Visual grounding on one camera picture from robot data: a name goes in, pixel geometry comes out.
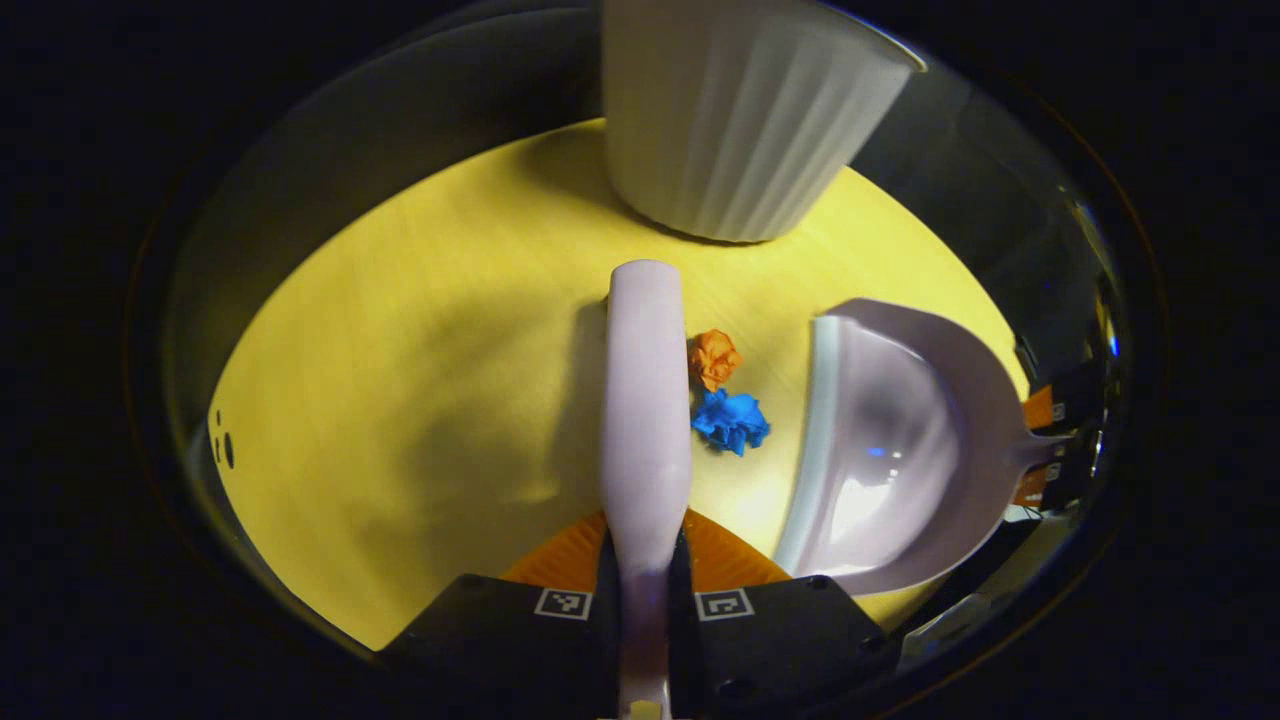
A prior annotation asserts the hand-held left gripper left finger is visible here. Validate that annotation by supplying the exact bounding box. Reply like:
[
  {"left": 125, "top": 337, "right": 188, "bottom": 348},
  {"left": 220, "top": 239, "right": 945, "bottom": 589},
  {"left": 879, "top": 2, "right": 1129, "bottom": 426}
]
[{"left": 378, "top": 510, "right": 621, "bottom": 720}]

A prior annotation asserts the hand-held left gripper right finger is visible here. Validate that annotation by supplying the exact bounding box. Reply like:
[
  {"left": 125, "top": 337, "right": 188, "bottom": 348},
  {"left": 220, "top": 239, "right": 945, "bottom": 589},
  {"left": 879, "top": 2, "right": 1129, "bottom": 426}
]
[{"left": 670, "top": 507, "right": 901, "bottom": 720}]

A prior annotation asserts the pale purple dustpan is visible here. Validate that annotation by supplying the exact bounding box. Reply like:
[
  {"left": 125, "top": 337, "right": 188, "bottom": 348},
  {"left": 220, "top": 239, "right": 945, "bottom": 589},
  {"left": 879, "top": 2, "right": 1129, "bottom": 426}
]
[{"left": 772, "top": 297, "right": 1076, "bottom": 598}]

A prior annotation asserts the blue paper ball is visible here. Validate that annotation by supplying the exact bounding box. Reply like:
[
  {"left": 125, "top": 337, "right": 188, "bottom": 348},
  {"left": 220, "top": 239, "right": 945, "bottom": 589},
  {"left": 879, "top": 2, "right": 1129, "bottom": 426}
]
[{"left": 690, "top": 388, "right": 771, "bottom": 458}]

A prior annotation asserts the orange paper ball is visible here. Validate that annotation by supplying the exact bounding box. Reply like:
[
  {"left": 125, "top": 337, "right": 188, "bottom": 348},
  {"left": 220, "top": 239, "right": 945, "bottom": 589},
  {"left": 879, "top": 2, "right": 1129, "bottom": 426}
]
[{"left": 688, "top": 329, "right": 743, "bottom": 393}]

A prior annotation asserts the white ribbed garbage bin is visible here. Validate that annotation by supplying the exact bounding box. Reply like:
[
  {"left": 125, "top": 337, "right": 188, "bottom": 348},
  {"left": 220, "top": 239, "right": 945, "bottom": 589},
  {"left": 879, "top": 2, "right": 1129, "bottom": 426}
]
[{"left": 602, "top": 0, "right": 928, "bottom": 244}]

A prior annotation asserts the wooden desktop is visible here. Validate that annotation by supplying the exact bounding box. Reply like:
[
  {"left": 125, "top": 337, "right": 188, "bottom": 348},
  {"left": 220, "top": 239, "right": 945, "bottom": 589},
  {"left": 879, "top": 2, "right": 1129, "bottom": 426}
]
[{"left": 207, "top": 118, "right": 1031, "bottom": 651}]

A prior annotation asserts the pale grey blurred object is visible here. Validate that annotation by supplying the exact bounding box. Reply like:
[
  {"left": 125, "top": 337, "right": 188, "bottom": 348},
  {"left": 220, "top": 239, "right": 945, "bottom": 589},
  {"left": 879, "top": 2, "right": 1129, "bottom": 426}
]
[{"left": 898, "top": 593, "right": 1001, "bottom": 663}]

